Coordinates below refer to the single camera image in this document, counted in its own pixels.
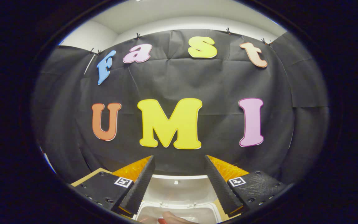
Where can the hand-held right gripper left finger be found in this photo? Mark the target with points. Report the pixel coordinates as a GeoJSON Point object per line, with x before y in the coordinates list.
{"type": "Point", "coordinates": [137, 189]}

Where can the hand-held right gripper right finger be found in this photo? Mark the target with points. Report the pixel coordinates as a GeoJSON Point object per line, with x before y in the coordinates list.
{"type": "Point", "coordinates": [221, 186]}

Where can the white desktop garbage bin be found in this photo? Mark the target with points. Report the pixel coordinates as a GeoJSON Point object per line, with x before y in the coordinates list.
{"type": "Point", "coordinates": [179, 193]}

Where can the black backdrop cloth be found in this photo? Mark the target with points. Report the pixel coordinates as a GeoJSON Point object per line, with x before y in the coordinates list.
{"type": "Point", "coordinates": [216, 87]}

